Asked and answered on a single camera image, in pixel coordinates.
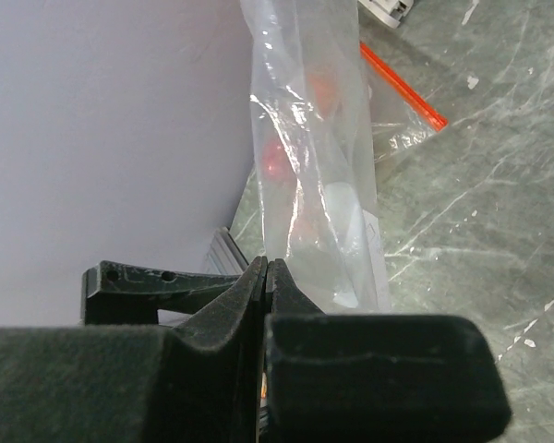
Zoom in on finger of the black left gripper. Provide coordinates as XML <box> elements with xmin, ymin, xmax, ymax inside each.
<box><xmin>80</xmin><ymin>261</ymin><xmax>245</xmax><ymax>326</ymax></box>

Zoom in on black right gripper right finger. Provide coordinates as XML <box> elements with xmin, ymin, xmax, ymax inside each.
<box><xmin>265</xmin><ymin>259</ymin><xmax>512</xmax><ymax>442</ymax></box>

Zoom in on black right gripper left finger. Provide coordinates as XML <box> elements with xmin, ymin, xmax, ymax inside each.
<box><xmin>0</xmin><ymin>257</ymin><xmax>268</xmax><ymax>442</ymax></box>

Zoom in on small white metal bracket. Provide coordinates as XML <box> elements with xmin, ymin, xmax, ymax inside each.
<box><xmin>358</xmin><ymin>0</ymin><xmax>415</xmax><ymax>29</ymax></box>

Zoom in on clear orange zip top bag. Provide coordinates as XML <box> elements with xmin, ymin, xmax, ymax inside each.
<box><xmin>241</xmin><ymin>1</ymin><xmax>391</xmax><ymax>314</ymax></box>

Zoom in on red toy apple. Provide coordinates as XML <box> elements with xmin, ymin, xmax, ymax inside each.
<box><xmin>261</xmin><ymin>138</ymin><xmax>292</xmax><ymax>182</ymax></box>

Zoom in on toy orange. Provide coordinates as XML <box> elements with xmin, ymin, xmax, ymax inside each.
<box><xmin>306</xmin><ymin>69</ymin><xmax>342</xmax><ymax>118</ymax></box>

